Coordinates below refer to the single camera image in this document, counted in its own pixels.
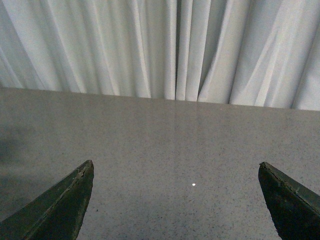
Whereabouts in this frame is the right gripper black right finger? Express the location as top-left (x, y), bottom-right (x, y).
top-left (258, 162), bottom-right (320, 240)

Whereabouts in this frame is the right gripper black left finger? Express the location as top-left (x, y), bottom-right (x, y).
top-left (0, 160), bottom-right (94, 240)

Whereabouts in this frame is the white pleated curtain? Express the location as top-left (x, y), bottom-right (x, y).
top-left (0, 0), bottom-right (320, 111)

